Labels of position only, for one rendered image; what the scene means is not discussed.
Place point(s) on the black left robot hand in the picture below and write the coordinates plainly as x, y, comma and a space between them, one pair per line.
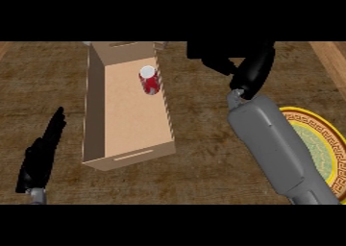
42, 153

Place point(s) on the red can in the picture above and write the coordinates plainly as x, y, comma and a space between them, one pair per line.
150, 80

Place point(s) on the brown cardboard box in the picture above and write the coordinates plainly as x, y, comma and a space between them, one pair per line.
129, 109

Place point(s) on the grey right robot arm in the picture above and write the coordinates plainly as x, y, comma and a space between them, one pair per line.
276, 147

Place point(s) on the yellow and brown patterned plate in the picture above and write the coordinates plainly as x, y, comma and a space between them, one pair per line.
329, 153

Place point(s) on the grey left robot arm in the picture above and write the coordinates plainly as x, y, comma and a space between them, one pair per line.
37, 196

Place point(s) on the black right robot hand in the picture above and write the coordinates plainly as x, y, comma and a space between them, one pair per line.
249, 68

